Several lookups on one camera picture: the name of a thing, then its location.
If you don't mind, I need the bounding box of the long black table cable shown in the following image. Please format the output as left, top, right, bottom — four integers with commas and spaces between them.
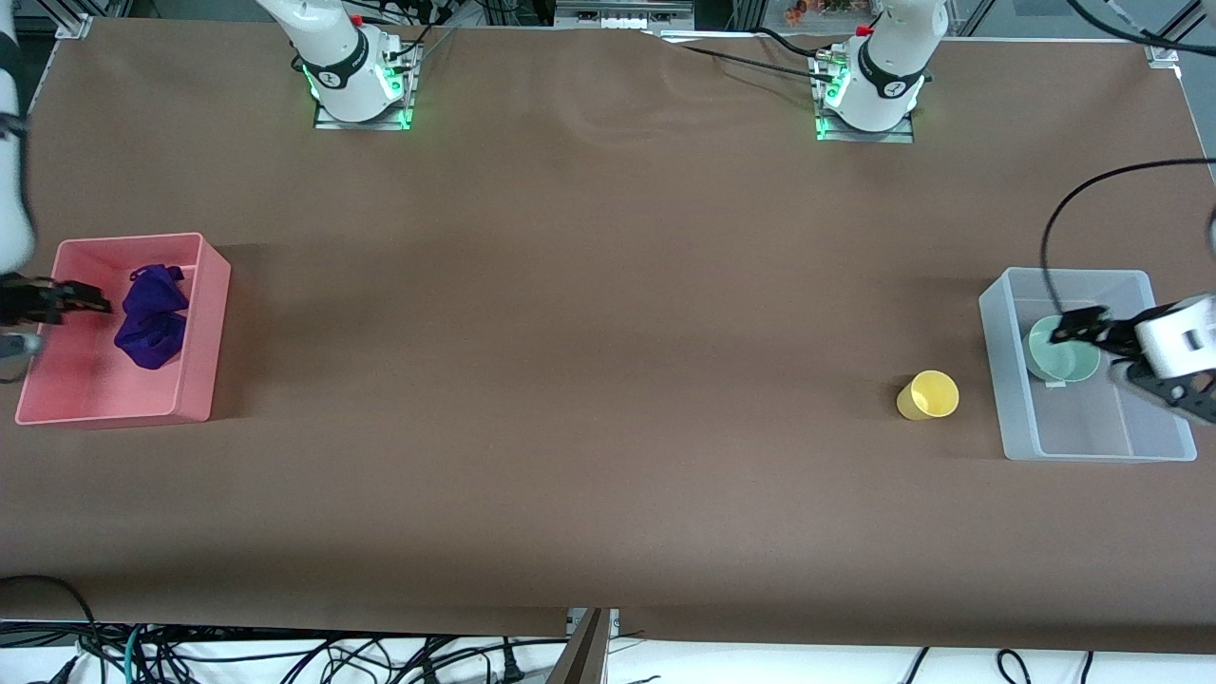
641, 31, 837, 82

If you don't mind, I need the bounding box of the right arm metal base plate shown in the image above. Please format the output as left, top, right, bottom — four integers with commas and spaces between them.
312, 43, 421, 132

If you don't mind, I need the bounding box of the black base cable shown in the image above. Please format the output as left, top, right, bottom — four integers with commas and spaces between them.
385, 17, 459, 66

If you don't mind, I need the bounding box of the purple cloth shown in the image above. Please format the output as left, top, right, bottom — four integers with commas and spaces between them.
113, 264, 190, 371

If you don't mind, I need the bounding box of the grey metal beam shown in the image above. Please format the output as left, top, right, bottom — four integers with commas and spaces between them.
546, 608, 611, 684

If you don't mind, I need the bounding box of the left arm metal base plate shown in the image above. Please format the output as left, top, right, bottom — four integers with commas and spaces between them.
813, 52, 917, 144

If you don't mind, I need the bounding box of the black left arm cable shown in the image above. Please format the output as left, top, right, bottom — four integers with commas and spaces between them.
1039, 0, 1216, 320

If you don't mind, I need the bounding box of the black looped floor cable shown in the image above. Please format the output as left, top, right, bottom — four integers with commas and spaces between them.
0, 574, 102, 666

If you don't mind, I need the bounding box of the translucent plastic bin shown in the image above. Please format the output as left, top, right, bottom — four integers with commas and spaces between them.
978, 267, 1198, 464

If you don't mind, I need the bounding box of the short black table cable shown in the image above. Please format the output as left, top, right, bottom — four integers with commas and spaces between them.
755, 27, 846, 60

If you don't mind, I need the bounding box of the white power strip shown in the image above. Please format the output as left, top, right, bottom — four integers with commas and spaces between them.
555, 0, 695, 29

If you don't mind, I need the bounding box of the pink plastic bin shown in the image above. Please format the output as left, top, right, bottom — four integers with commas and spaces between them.
14, 232, 232, 426

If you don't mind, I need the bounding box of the yellow cup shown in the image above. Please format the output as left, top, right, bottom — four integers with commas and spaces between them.
896, 370, 960, 422

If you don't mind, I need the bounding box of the light green bowl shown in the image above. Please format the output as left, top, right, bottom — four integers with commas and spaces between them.
1025, 315, 1102, 385

